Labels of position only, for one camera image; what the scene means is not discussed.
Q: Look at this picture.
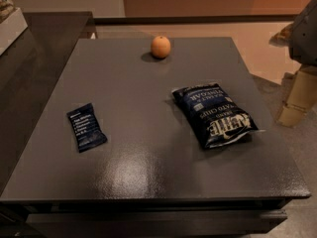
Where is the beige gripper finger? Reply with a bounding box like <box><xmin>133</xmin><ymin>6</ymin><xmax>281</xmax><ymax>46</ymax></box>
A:
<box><xmin>271</xmin><ymin>24</ymin><xmax>293</xmax><ymax>45</ymax></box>
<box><xmin>277</xmin><ymin>64</ymin><xmax>317</xmax><ymax>127</ymax></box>

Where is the dark side table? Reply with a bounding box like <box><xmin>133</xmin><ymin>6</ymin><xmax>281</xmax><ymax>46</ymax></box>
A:
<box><xmin>0</xmin><ymin>12</ymin><xmax>96</xmax><ymax>193</ymax></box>

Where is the orange fruit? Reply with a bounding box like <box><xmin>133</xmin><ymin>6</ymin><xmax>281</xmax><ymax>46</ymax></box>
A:
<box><xmin>151</xmin><ymin>36</ymin><xmax>171</xmax><ymax>59</ymax></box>

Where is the white box at left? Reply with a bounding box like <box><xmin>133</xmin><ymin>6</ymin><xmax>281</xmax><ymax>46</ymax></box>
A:
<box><xmin>0</xmin><ymin>8</ymin><xmax>28</xmax><ymax>56</ymax></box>

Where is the dark blue rxbar wrapper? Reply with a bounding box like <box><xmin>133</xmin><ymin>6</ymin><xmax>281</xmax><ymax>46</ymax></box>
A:
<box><xmin>67</xmin><ymin>103</ymin><xmax>108</xmax><ymax>153</ymax></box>

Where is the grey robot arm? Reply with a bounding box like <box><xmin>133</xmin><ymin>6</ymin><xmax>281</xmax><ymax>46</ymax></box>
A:
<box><xmin>269</xmin><ymin>0</ymin><xmax>317</xmax><ymax>127</ymax></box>

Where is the dark blue kettle chips bag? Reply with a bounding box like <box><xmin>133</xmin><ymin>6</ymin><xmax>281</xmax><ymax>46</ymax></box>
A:
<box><xmin>172</xmin><ymin>83</ymin><xmax>259</xmax><ymax>149</ymax></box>

